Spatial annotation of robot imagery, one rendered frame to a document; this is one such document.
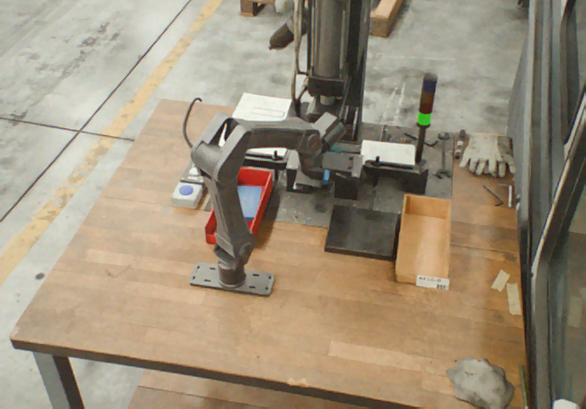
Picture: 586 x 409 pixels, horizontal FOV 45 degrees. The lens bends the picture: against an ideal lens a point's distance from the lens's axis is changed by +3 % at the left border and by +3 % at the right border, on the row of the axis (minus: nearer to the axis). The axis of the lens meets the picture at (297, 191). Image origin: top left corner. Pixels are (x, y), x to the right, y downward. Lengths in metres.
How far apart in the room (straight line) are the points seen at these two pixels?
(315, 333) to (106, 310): 0.48
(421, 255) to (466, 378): 0.37
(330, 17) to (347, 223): 0.54
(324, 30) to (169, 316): 0.75
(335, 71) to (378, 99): 2.28
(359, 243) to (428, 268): 0.18
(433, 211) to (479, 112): 2.13
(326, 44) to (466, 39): 3.03
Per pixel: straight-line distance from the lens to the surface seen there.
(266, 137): 1.48
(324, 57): 1.69
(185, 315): 1.66
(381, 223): 1.84
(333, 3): 1.63
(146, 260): 1.80
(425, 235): 1.84
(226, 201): 1.50
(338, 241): 1.78
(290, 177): 1.91
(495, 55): 4.52
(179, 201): 1.91
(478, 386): 1.55
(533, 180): 2.23
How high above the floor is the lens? 2.17
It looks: 41 degrees down
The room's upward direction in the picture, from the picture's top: straight up
